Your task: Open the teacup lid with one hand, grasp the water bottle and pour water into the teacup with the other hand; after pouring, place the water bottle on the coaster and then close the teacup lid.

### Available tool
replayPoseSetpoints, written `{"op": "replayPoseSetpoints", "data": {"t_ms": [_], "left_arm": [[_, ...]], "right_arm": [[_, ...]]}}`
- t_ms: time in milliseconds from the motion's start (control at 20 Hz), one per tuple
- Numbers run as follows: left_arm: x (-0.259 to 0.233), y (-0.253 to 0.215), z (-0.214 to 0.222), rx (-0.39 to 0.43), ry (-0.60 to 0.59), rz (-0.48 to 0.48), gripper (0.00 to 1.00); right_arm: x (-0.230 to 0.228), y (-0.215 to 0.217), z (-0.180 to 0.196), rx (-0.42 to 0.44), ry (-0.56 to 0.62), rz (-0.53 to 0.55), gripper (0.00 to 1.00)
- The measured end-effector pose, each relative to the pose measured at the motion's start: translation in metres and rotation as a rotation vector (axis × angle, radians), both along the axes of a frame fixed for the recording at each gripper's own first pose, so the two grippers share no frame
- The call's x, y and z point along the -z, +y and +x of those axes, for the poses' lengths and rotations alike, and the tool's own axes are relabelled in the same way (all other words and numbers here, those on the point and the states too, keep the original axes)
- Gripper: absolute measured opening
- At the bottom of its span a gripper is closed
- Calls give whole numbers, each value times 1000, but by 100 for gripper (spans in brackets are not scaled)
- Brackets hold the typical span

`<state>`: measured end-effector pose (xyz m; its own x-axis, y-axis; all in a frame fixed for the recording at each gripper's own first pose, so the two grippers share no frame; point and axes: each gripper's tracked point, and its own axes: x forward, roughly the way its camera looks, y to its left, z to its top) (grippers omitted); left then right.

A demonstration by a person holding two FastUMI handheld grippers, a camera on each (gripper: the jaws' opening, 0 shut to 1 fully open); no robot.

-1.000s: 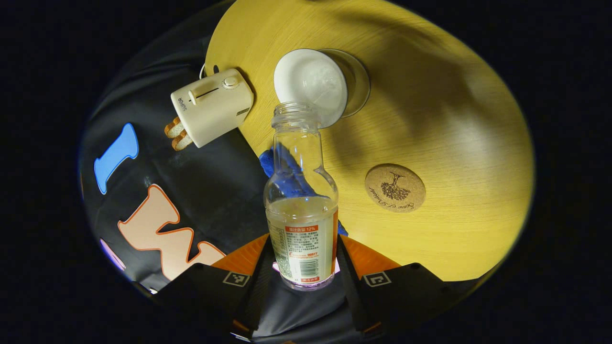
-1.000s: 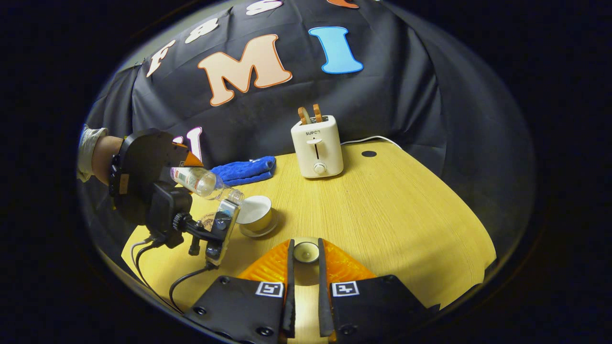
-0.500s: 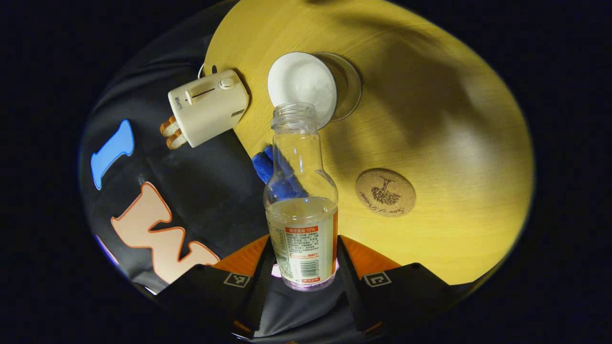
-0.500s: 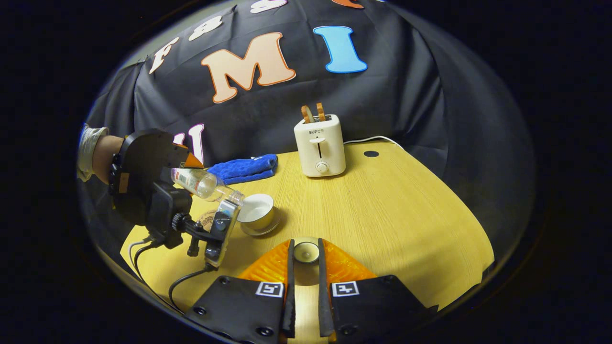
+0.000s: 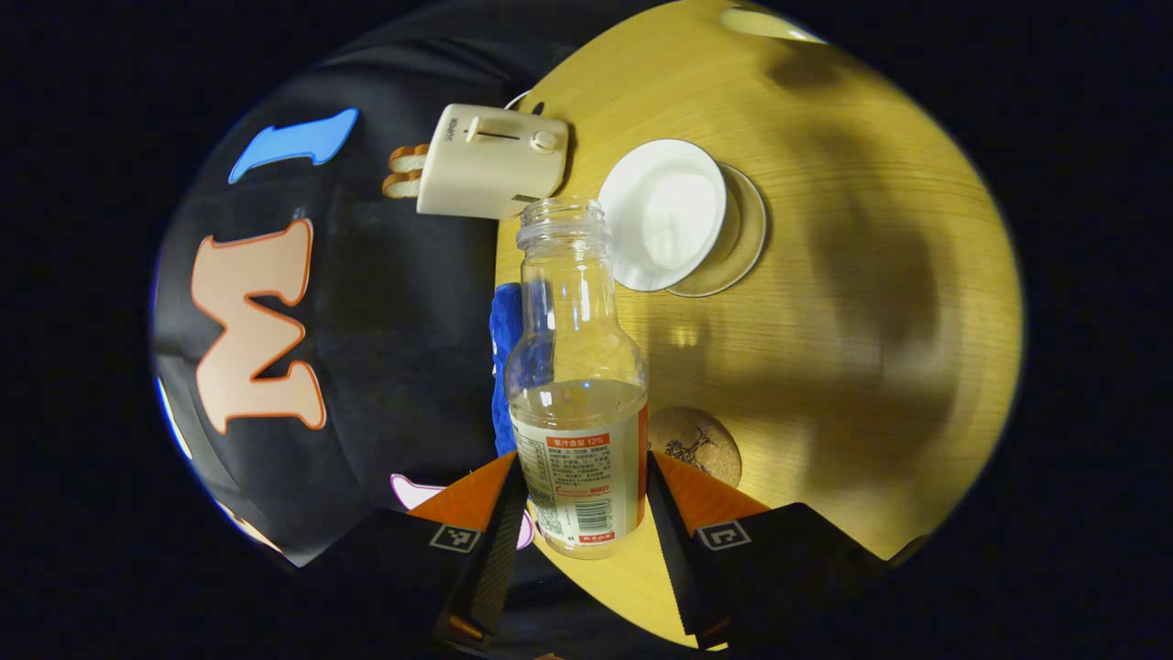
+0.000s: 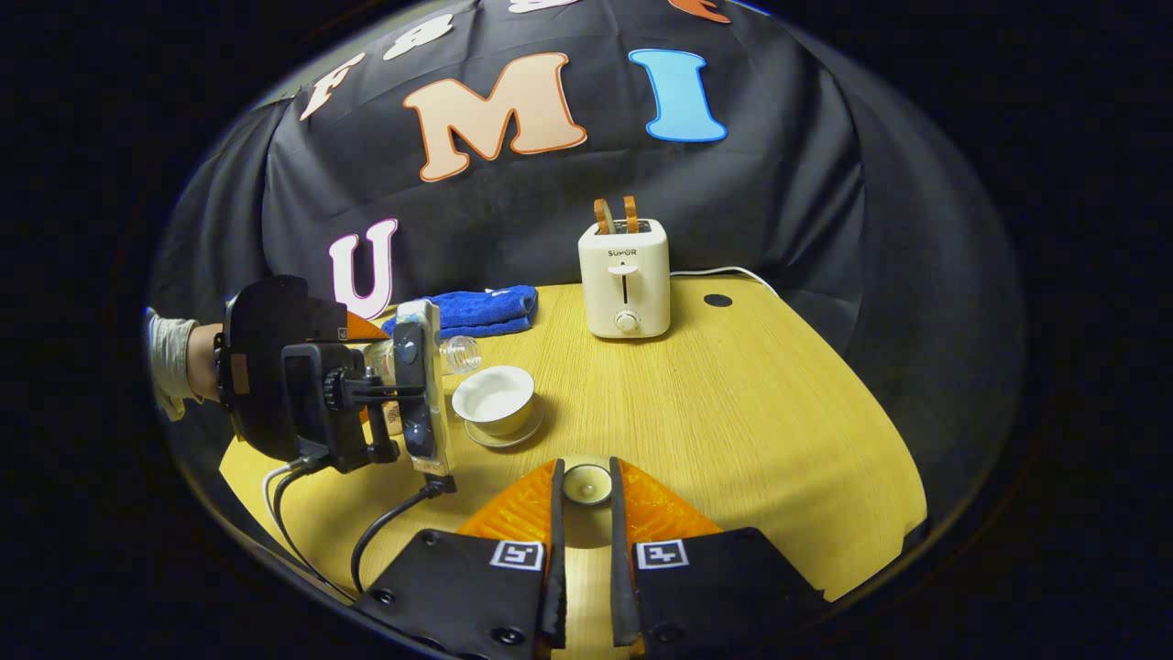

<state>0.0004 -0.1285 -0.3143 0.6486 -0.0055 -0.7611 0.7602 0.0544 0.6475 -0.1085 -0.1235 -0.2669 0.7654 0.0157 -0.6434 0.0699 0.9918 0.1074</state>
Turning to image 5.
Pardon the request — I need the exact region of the round cork coaster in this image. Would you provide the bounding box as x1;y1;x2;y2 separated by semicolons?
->
646;407;744;490

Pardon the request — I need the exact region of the folded blue towel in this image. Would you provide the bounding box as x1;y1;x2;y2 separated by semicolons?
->
488;282;526;458

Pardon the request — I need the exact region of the black backdrop cloth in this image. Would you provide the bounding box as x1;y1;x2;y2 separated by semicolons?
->
151;0;679;569

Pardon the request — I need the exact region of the clear water bottle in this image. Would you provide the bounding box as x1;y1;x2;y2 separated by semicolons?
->
504;197;651;561

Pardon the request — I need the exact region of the white teacup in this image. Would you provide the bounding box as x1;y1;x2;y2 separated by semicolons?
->
598;138;742;293

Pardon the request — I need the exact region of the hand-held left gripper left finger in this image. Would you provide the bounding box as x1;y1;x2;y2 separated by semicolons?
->
302;451;531;654

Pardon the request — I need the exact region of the white toaster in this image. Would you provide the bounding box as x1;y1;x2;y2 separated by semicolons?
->
417;104;571;222

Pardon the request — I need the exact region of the clear glass saucer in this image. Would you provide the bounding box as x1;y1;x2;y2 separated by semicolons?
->
667;163;770;300

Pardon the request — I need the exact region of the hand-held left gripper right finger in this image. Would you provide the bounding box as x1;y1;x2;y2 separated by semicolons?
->
646;451;926;652

